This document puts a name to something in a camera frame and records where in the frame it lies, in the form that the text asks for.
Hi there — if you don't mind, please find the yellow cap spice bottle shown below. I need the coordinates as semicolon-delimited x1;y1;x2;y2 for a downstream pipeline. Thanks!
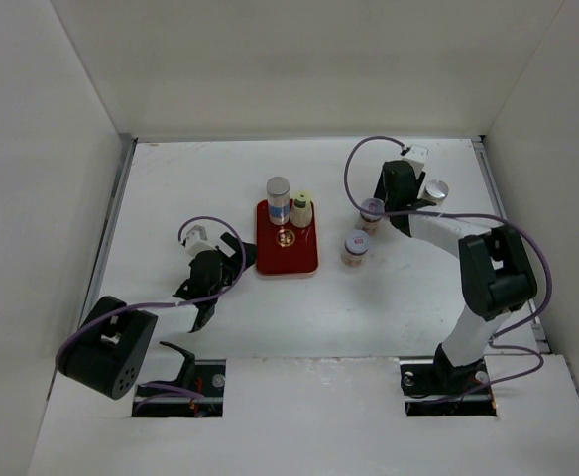
290;190;313;229

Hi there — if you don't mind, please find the tall jar blue label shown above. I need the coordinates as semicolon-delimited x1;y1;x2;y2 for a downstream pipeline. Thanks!
266;176;290;226

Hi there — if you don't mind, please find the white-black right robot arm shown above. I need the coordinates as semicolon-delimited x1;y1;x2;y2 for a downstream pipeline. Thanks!
374;160;537;398

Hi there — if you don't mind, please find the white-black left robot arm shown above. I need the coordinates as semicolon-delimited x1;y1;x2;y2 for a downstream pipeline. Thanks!
56;226;257;400

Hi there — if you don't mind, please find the red lacquer tray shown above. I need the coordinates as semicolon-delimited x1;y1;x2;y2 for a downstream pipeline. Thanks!
255;200;319;277

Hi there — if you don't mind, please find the red-white lid sauce jar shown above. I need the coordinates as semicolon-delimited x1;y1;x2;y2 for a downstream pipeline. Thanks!
341;229;370;267

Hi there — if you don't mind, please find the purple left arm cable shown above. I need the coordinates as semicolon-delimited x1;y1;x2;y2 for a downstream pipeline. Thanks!
55;215;247;373

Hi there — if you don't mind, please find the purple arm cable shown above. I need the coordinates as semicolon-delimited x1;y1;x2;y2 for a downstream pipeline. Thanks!
343;135;554;404
55;215;247;373

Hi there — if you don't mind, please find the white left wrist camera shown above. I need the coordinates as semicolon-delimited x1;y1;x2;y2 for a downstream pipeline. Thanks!
181;225;215;257

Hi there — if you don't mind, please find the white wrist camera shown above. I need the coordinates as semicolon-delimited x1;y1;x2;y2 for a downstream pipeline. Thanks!
181;225;215;257
401;144;429;174

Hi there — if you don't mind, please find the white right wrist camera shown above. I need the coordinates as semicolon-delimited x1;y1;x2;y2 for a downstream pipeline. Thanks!
401;144;429;174

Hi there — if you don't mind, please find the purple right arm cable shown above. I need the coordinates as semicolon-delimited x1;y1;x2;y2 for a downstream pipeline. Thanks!
343;135;554;404

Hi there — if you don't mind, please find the left aluminium side rail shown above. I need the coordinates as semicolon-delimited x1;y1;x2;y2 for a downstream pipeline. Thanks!
80;133;137;318

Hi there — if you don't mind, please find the aluminium side rail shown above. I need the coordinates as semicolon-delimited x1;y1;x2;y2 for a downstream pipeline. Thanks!
473;139;553;339
80;133;137;318

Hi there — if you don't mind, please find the right aluminium side rail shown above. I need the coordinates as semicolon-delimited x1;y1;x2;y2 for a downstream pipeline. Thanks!
473;139;553;339

